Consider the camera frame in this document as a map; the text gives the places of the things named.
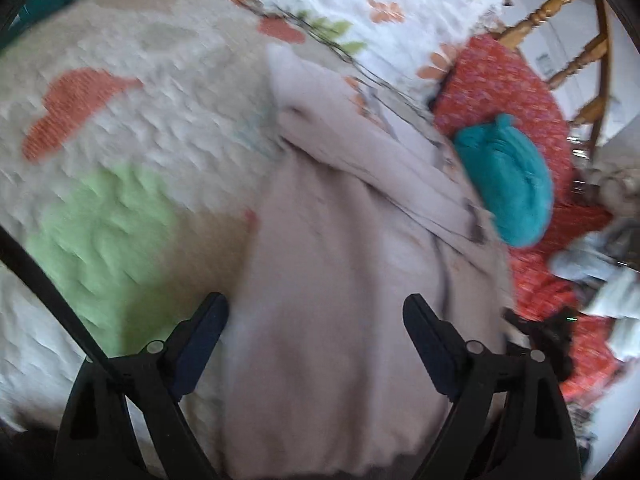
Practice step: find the teal knitted cloth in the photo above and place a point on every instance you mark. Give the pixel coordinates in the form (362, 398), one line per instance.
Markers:
(505, 180)

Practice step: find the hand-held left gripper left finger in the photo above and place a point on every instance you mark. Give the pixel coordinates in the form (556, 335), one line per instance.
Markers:
(202, 332)

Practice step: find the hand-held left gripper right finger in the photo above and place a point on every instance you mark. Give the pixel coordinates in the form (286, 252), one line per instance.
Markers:
(431, 336)

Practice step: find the floral quilted blanket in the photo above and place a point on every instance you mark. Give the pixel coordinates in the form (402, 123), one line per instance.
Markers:
(150, 125)

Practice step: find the wooden chair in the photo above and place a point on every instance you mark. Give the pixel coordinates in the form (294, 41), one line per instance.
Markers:
(560, 30)

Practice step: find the red patterned cloth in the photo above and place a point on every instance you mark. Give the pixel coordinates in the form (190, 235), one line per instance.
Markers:
(505, 90)

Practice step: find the light grey clothes pile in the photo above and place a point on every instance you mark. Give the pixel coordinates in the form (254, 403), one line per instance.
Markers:
(600, 270)

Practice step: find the pale pink garment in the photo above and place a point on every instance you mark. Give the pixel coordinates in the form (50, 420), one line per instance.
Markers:
(360, 270)

